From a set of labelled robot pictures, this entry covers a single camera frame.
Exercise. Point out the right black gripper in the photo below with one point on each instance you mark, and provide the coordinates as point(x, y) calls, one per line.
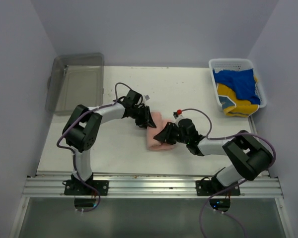
point(165, 136)

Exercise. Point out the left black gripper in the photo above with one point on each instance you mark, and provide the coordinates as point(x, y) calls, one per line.
point(146, 120)

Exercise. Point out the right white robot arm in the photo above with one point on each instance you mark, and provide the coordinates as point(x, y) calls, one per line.
point(247, 155)

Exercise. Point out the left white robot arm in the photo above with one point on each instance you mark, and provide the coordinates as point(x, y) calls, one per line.
point(81, 130)

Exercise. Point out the yellow towel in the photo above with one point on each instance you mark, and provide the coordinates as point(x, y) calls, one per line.
point(236, 105)

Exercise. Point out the grey transparent plastic bin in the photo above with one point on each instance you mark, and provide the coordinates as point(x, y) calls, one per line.
point(75, 79)

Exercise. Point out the white plastic basket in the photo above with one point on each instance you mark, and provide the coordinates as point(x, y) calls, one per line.
point(236, 64)

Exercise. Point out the blue towel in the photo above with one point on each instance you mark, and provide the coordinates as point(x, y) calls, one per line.
point(242, 83)

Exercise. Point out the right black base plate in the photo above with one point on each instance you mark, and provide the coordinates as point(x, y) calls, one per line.
point(208, 186)

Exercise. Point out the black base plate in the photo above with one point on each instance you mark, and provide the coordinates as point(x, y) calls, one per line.
point(76, 188)
point(208, 186)

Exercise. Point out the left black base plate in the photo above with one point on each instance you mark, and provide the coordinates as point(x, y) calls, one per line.
point(76, 188)

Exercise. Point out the aluminium mounting rail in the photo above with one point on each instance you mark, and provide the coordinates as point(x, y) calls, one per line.
point(51, 184)

